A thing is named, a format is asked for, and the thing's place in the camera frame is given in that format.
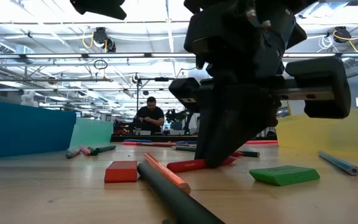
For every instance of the orange pencil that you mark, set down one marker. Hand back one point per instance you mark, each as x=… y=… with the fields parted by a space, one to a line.
x=166 y=172

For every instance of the white figure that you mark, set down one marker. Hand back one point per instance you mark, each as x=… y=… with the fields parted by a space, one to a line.
x=28 y=98

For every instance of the yellow plastic bin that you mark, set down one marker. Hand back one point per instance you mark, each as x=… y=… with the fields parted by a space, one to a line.
x=328 y=130

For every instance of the small black ceiling reel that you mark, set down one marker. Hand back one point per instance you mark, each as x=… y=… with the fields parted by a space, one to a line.
x=135 y=77

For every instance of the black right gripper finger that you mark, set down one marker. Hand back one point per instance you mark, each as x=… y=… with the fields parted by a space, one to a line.
x=211 y=130
x=250 y=109

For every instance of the grey crayon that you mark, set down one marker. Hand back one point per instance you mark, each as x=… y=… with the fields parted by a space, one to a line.
x=72 y=152

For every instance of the blue pencil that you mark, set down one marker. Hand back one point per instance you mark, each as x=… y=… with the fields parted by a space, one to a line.
x=339 y=163

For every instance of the blue plastic bin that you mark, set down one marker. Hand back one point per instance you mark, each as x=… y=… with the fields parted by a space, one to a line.
x=20 y=127

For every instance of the green eraser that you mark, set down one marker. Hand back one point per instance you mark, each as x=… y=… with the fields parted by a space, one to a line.
x=284 y=175

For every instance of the pink pencil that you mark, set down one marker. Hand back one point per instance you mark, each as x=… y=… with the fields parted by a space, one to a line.
x=149 y=144
x=85 y=150
x=261 y=142

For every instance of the black background robot arm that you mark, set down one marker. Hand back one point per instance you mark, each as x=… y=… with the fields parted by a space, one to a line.
x=179 y=116

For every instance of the teal plastic bin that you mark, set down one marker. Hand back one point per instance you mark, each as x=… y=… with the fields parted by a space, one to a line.
x=92 y=132

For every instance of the green pencil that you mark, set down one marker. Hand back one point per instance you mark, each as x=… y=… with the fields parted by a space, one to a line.
x=249 y=153

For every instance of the red eraser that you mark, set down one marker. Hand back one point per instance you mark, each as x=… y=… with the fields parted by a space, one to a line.
x=121 y=171

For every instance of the black pen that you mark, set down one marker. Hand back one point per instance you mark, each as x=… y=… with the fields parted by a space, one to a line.
x=179 y=199

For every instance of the blue ballpoint pen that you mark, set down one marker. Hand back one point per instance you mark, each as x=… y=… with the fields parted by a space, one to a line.
x=137 y=140

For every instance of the blue eraser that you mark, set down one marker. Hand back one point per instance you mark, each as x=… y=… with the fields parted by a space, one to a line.
x=185 y=142

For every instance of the dark green crayon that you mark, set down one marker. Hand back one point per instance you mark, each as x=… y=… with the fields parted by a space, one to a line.
x=92 y=151
x=106 y=148

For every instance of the black metal gantry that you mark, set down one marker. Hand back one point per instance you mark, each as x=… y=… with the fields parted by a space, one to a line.
x=137 y=99

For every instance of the person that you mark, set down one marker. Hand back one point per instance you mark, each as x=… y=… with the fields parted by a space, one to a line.
x=150 y=116

